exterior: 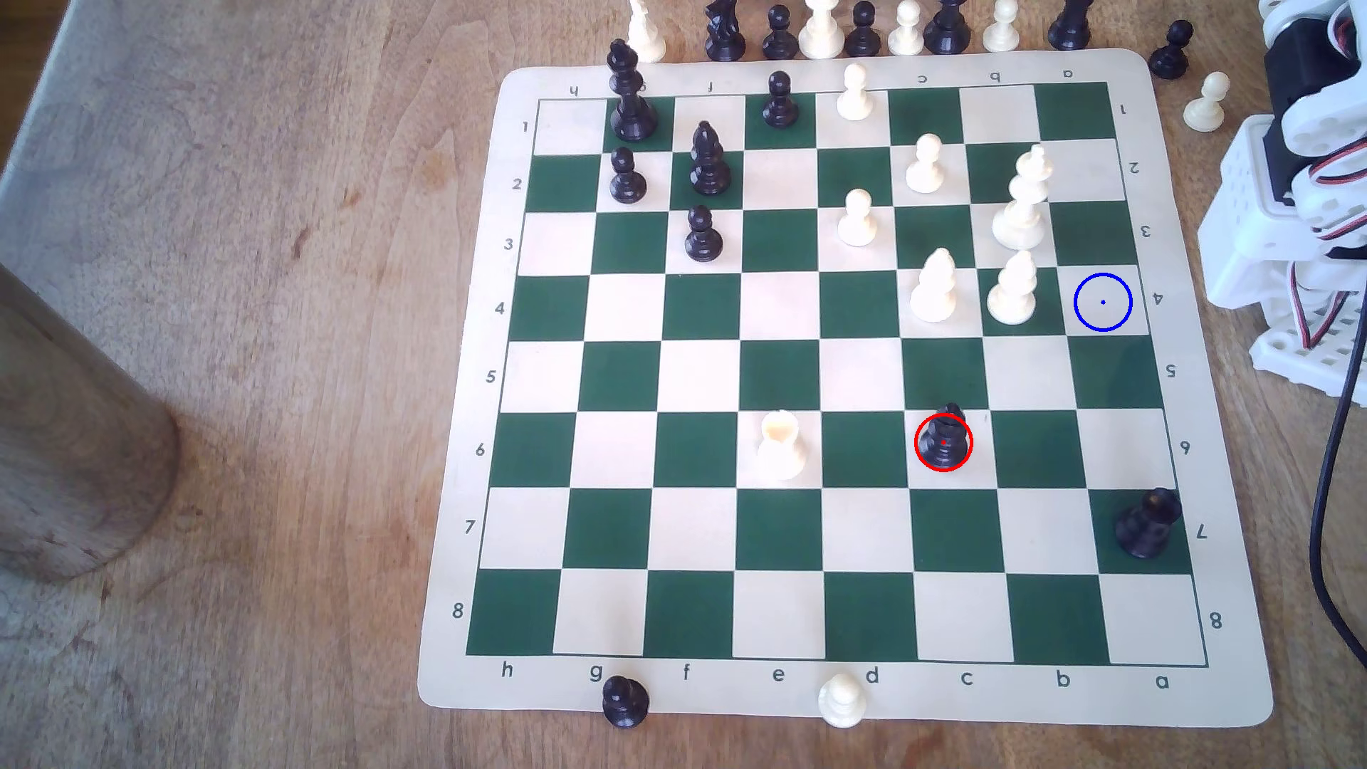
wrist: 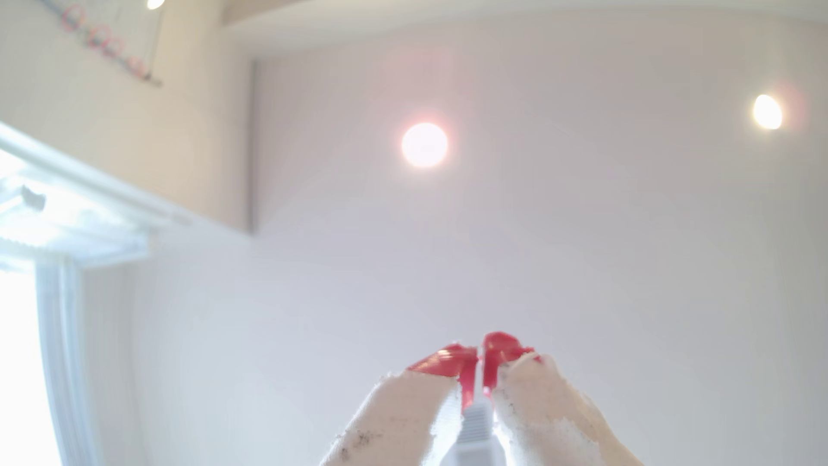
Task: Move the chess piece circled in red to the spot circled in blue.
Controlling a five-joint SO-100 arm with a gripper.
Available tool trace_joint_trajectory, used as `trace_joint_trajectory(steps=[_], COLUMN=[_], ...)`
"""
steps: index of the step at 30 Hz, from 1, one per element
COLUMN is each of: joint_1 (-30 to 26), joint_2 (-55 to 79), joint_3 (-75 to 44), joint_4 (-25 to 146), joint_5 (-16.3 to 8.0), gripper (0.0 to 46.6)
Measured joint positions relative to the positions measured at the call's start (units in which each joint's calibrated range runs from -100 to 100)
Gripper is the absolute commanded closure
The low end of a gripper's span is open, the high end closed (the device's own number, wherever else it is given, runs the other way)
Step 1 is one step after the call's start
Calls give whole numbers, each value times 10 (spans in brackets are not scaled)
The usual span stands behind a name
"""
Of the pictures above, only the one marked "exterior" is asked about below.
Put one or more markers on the white chess piece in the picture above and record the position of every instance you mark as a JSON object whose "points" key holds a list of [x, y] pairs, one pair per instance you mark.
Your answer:
{"points": [[645, 41], [821, 37]]}

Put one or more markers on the white chess bishop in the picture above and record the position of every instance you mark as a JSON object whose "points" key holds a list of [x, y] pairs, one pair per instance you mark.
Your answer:
{"points": [[936, 294], [1012, 297]]}

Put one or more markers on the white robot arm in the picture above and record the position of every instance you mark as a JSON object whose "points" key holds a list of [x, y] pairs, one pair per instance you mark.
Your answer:
{"points": [[1244, 235]]}

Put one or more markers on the black chess piece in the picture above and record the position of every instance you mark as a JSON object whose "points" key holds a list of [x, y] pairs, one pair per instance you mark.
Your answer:
{"points": [[946, 34], [1070, 32]]}

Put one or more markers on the round wooden post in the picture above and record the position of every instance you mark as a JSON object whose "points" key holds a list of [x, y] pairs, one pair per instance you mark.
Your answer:
{"points": [[75, 449]]}

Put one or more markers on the white perforated base plate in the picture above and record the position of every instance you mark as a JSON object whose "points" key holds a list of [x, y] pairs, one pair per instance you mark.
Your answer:
{"points": [[1324, 369]]}

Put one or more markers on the white chess rook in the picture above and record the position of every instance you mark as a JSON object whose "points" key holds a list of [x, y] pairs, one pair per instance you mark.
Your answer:
{"points": [[781, 451]]}

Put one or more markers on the black chess rook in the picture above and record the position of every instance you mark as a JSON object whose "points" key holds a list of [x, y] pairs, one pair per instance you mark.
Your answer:
{"points": [[1146, 529]]}

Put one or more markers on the black chess bishop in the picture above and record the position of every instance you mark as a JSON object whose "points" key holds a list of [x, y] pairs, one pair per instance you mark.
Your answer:
{"points": [[945, 440], [709, 166]]}

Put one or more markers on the black chess pawn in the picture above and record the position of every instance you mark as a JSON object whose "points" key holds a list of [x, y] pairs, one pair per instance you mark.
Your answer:
{"points": [[625, 705], [703, 240], [627, 182], [1170, 59], [863, 38], [780, 41], [780, 105]]}

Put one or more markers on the green and cream chess mat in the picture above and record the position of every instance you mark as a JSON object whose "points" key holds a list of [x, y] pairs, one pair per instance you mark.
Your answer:
{"points": [[780, 374]]}

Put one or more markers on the white chess pawn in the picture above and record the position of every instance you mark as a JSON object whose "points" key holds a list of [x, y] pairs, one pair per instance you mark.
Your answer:
{"points": [[1002, 34], [906, 37], [843, 703], [854, 98], [1206, 109], [925, 171], [857, 224]]}

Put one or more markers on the white chess king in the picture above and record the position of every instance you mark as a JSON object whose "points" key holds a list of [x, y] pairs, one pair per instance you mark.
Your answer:
{"points": [[1020, 219]]}

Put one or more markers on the black chess king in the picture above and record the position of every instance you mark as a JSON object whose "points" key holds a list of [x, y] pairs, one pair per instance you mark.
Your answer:
{"points": [[631, 107]]}

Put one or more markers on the black chess knight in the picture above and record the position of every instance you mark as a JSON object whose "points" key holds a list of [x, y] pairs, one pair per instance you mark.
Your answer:
{"points": [[725, 37]]}

